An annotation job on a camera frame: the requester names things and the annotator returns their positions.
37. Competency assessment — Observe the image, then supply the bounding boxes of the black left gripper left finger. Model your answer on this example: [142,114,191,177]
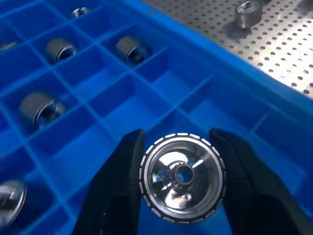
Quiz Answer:
[72,129,146,235]

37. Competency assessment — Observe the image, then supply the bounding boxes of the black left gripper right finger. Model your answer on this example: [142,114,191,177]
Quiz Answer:
[208,127,313,235]

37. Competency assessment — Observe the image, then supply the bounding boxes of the metal roller with ribbed rim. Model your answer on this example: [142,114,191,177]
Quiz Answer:
[19,93,66,129]
[0,180,27,227]
[234,0,263,29]
[71,7,90,19]
[46,38,79,64]
[138,132,227,225]
[114,36,150,65]

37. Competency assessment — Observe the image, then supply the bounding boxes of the blue compartment tray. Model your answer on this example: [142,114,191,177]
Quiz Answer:
[0,0,313,235]

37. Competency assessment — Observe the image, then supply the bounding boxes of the perforated steel tray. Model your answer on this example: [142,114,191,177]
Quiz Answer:
[141,0,313,99]

